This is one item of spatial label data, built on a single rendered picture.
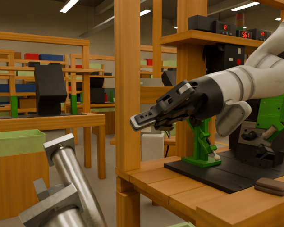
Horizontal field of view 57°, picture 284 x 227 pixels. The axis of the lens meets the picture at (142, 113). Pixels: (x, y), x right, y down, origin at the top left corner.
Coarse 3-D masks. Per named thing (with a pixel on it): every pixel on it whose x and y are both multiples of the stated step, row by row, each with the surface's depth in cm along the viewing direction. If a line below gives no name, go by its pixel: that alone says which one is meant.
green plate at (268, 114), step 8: (280, 96) 124; (264, 104) 130; (272, 104) 127; (280, 104) 123; (264, 112) 129; (272, 112) 126; (280, 112) 123; (264, 120) 128; (272, 120) 125; (280, 120) 123; (264, 128) 128
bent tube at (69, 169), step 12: (48, 144) 34; (60, 144) 36; (72, 144) 36; (48, 156) 36; (60, 156) 35; (72, 156) 35; (60, 168) 34; (72, 168) 34; (72, 180) 33; (84, 180) 34; (84, 192) 32; (84, 204) 32; (96, 204) 33; (84, 216) 31; (96, 216) 32
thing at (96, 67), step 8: (24, 64) 916; (48, 64) 994; (96, 64) 1055; (64, 72) 1030; (24, 80) 917; (32, 80) 930; (64, 80) 986; (80, 80) 1017; (24, 96) 964; (32, 96) 945; (24, 112) 969; (80, 112) 1039
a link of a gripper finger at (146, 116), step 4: (156, 104) 42; (160, 104) 41; (164, 104) 41; (156, 108) 42; (160, 108) 41; (164, 108) 41; (144, 112) 42; (148, 112) 42; (152, 112) 42; (156, 112) 42; (160, 112) 41; (136, 116) 41; (140, 116) 41; (144, 116) 41; (148, 116) 41; (152, 116) 42; (156, 116) 42; (136, 120) 41; (140, 120) 41; (144, 120) 41; (148, 120) 42
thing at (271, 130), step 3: (270, 126) 121; (273, 126) 121; (267, 129) 123; (270, 129) 121; (273, 129) 120; (276, 129) 120; (264, 132) 123; (267, 132) 122; (270, 132) 121; (273, 132) 121; (261, 135) 124; (264, 135) 123; (267, 135) 122; (270, 135) 122; (264, 138) 123; (267, 138) 124
